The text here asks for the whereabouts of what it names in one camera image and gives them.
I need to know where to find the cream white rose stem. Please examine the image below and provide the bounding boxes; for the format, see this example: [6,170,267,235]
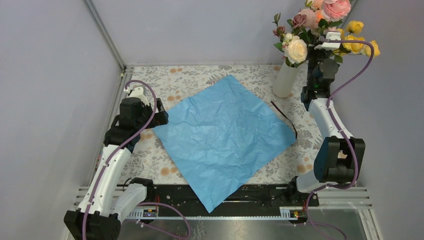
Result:
[274,33,308,68]

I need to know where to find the yellow rose stem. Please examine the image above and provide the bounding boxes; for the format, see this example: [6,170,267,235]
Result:
[332,20,372,63]

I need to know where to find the dark pink flower stem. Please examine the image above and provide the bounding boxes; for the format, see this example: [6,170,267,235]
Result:
[272,13,307,42]

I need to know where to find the blue wrapping paper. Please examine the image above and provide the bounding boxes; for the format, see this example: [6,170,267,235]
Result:
[153,75,296,213]

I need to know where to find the brown ribbon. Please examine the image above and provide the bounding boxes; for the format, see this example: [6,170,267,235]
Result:
[270,101,298,140]

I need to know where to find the small pink rose stem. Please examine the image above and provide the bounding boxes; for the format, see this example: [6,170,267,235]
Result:
[315,0,351,34]

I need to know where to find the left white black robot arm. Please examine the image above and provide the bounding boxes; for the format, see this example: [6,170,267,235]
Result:
[63,97,168,240]

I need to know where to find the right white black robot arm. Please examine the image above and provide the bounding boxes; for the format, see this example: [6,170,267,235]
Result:
[286,47,366,206]

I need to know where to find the beige cylindrical vase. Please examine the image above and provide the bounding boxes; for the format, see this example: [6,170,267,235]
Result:
[272,63,299,98]

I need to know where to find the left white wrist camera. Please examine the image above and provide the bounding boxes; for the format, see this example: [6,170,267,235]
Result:
[124,86,150,105]

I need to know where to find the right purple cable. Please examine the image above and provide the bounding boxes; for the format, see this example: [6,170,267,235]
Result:
[304,39,375,240]

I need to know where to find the purple cable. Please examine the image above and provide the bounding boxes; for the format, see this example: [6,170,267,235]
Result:
[304,39,375,240]
[81,79,192,240]

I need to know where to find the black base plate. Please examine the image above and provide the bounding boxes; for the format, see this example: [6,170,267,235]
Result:
[136,183,320,217]

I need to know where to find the left aluminium frame post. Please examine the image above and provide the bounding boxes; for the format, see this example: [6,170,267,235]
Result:
[82,0,126,72]

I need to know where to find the white slotted cable duct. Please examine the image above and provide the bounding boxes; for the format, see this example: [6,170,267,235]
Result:
[126,206,299,221]

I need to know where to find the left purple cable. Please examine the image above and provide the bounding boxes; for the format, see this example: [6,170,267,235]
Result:
[81,79,192,240]

